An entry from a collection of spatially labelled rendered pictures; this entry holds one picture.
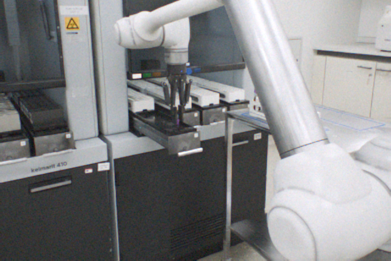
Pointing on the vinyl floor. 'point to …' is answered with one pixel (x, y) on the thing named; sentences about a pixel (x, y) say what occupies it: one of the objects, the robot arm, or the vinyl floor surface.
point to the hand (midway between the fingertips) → (177, 114)
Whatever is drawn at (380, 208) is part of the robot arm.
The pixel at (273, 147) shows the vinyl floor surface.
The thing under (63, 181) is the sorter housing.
